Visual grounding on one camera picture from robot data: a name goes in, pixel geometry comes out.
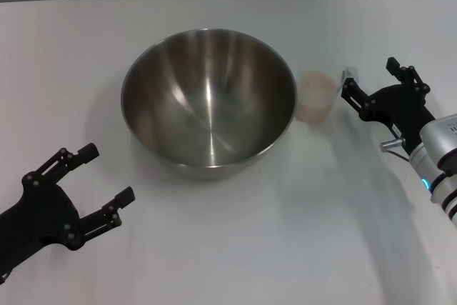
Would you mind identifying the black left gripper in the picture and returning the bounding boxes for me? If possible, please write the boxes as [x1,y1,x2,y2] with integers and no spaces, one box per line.
[0,143,136,278]

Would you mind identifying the right gripper plug with cable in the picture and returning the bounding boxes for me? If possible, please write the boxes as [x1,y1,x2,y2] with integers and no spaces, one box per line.
[379,138,411,161]

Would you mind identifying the stainless steel mixing bowl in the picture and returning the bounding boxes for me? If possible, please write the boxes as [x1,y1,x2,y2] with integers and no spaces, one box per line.
[120,28,299,181]

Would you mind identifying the white rice grains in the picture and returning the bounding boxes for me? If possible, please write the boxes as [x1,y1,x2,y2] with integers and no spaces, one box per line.
[298,72,337,123]

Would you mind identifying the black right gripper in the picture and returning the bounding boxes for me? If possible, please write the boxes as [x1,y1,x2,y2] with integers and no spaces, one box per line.
[341,56,437,153]

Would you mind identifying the clear plastic measuring cup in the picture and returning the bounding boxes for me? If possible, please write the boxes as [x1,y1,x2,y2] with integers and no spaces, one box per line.
[297,64,358,124]

